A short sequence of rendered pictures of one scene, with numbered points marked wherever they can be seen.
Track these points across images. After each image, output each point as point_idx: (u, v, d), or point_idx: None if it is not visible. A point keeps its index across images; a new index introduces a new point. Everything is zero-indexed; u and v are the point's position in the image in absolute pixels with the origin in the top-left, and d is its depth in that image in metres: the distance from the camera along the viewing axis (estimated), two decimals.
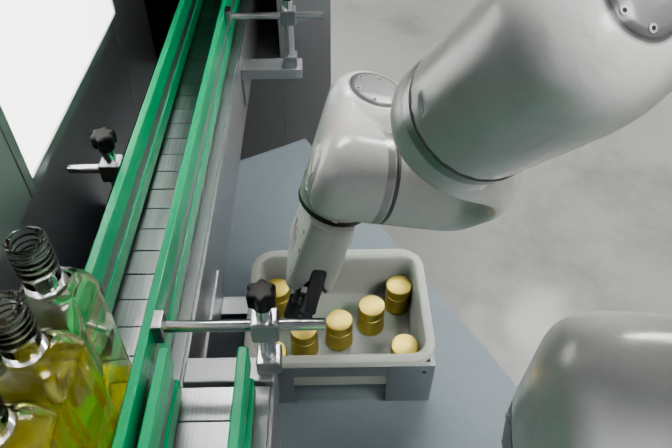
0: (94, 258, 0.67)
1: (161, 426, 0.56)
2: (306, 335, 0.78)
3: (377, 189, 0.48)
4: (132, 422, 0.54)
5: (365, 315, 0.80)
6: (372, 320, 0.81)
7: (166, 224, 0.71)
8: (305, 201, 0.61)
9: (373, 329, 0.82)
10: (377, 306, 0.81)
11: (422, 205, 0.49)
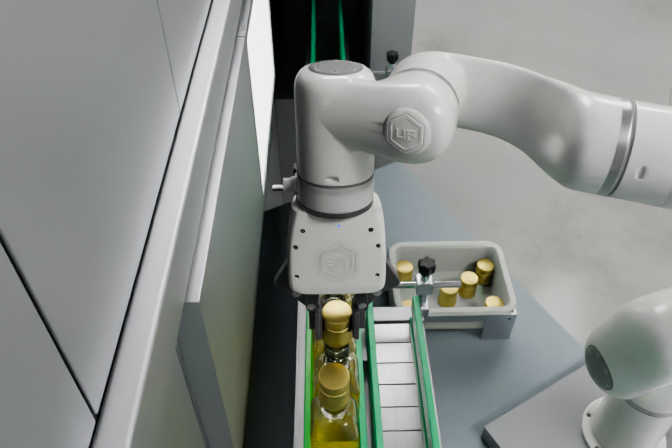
0: None
1: None
2: (346, 308, 0.70)
3: (454, 98, 0.54)
4: (360, 336, 0.96)
5: (466, 284, 1.22)
6: (470, 288, 1.22)
7: None
8: (358, 207, 0.60)
9: (469, 294, 1.23)
10: (473, 278, 1.22)
11: None
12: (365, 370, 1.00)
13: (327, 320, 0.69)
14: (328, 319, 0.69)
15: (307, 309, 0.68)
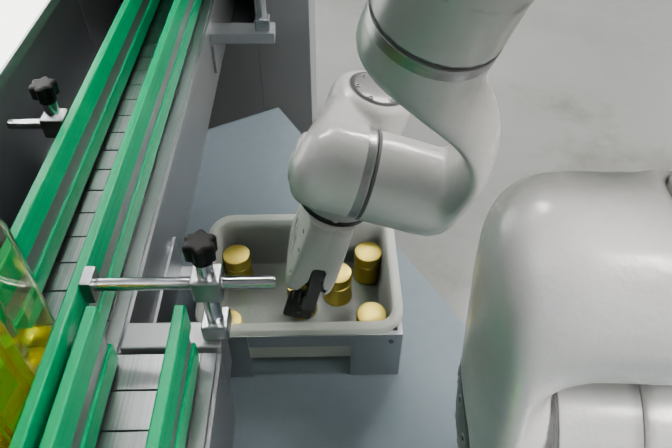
0: (25, 213, 0.61)
1: (84, 391, 0.50)
2: None
3: (352, 180, 0.47)
4: (49, 386, 0.48)
5: None
6: (338, 289, 0.74)
7: (107, 178, 0.65)
8: None
9: (339, 298, 0.76)
10: (343, 273, 0.75)
11: (402, 189, 0.48)
12: None
13: None
14: None
15: None
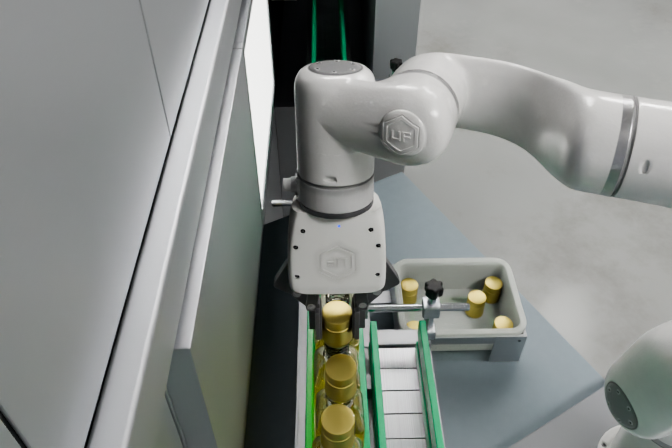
0: None
1: None
2: (350, 363, 0.67)
3: (452, 101, 0.54)
4: (364, 364, 0.91)
5: (474, 303, 1.17)
6: (478, 307, 1.17)
7: None
8: (358, 207, 0.60)
9: (477, 313, 1.18)
10: (481, 297, 1.17)
11: None
12: (369, 398, 0.95)
13: (330, 376, 0.66)
14: (331, 375, 0.66)
15: (307, 309, 0.68)
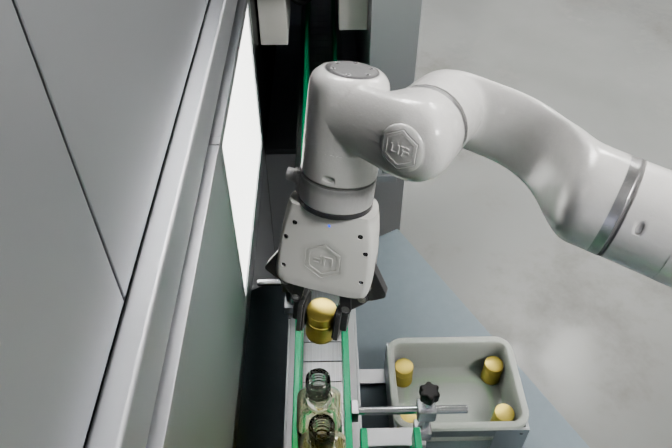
0: (299, 359, 0.96)
1: None
2: None
3: (460, 123, 0.53)
4: None
5: (332, 319, 0.70)
6: None
7: (342, 331, 1.00)
8: (349, 212, 0.60)
9: None
10: (325, 304, 0.71)
11: None
12: None
13: None
14: None
15: (292, 298, 0.69)
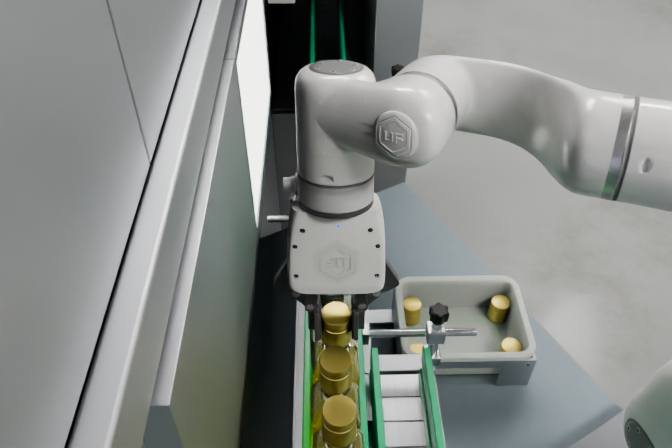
0: None
1: None
2: (350, 405, 0.62)
3: (450, 104, 0.53)
4: (365, 395, 0.85)
5: (349, 320, 0.69)
6: (351, 318, 0.71)
7: None
8: (357, 207, 0.60)
9: (351, 327, 0.72)
10: (338, 307, 0.70)
11: None
12: (370, 430, 0.89)
13: (328, 421, 0.61)
14: (329, 419, 0.61)
15: (306, 309, 0.68)
